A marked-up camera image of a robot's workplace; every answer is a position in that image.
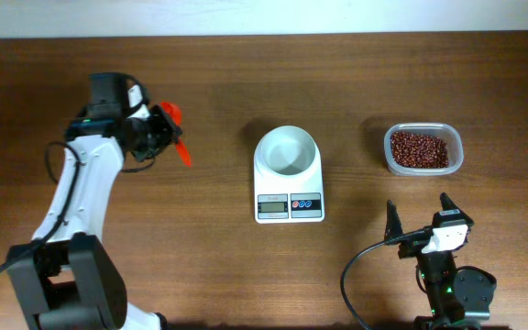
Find orange measuring scoop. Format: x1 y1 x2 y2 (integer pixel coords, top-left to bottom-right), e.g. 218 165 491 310
160 102 193 167

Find white digital kitchen scale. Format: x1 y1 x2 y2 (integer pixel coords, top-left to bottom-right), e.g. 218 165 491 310
254 148 325 224

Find white round bowl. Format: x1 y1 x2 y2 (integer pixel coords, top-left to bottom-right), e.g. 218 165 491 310
254 126 317 176

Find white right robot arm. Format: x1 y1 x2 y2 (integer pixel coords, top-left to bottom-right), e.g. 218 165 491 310
384 192 497 330

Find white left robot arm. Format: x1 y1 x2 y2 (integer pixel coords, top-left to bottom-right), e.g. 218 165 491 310
6 102 192 329

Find red adzuki beans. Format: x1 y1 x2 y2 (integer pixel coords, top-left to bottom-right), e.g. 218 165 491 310
390 131 449 169

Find clear plastic bean container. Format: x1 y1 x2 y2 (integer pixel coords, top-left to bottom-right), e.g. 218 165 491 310
383 123 465 176

